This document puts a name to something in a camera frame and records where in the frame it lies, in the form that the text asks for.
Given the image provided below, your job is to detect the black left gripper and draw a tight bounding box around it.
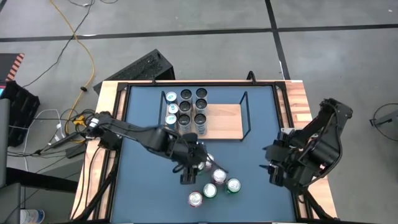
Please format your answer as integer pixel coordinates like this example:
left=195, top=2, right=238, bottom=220
left=169, top=136, right=229, bottom=185

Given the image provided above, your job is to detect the black crate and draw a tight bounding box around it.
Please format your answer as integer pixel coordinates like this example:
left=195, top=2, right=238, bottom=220
left=5, top=80, right=41, bottom=147

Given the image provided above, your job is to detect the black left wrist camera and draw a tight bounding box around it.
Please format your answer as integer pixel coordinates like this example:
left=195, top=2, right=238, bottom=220
left=183, top=132, right=199, bottom=144

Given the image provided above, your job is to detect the white Celsius can black lid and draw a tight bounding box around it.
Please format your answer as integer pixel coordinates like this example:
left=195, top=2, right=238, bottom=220
left=178, top=100, right=193, bottom=115
left=195, top=87, right=209, bottom=100

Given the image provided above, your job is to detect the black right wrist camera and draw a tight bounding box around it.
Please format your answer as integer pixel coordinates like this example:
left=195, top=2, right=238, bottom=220
left=275, top=132, right=289, bottom=146

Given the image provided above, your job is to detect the black floor cable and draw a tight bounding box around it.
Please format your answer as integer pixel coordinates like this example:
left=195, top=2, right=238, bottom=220
left=22, top=0, right=96, bottom=88

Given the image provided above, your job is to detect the blue table mat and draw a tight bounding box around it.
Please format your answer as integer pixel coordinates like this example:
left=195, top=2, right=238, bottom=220
left=111, top=85, right=297, bottom=222

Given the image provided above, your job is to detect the grey cabinet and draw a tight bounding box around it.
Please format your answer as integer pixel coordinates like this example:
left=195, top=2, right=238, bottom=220
left=0, top=98, right=22, bottom=224

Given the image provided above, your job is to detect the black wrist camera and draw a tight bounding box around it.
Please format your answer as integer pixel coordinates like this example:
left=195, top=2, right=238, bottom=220
left=275, top=132, right=289, bottom=146
left=183, top=132, right=199, bottom=144

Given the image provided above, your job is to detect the black bench beam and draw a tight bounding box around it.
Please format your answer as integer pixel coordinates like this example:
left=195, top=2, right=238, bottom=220
left=6, top=167, right=79, bottom=194

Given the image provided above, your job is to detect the black metal table frame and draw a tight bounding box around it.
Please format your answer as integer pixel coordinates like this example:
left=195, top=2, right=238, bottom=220
left=70, top=79, right=338, bottom=224

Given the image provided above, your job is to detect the yellow cable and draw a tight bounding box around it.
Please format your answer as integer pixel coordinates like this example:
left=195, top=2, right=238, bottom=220
left=49, top=0, right=96, bottom=144

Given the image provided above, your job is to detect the black computer case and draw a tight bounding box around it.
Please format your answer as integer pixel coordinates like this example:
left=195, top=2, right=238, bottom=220
left=93, top=49, right=177, bottom=94

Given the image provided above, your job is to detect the white cable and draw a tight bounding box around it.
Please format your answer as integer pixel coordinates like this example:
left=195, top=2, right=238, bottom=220
left=32, top=108, right=65, bottom=147

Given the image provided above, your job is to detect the black cable loop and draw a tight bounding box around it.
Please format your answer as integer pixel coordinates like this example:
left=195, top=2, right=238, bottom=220
left=369, top=103, right=398, bottom=153

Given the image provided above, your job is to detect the black power brick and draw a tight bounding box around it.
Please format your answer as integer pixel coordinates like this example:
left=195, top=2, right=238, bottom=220
left=65, top=144, right=87, bottom=159

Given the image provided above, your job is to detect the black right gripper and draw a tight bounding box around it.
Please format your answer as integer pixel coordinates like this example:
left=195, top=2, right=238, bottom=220
left=259, top=143, right=293, bottom=187

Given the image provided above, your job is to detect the grey stand leg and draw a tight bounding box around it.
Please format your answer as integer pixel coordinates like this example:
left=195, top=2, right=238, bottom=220
left=369, top=109, right=398, bottom=128

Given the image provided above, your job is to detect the black orange striped mat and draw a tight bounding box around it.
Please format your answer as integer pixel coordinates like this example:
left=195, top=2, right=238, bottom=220
left=0, top=52, right=25, bottom=82

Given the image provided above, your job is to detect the white blue container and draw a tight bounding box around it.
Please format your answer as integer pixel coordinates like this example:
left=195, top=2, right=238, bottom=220
left=20, top=208, right=46, bottom=224

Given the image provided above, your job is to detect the wooden shelf black wire frame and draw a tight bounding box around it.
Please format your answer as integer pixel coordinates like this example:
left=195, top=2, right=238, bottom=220
left=157, top=90, right=251, bottom=142

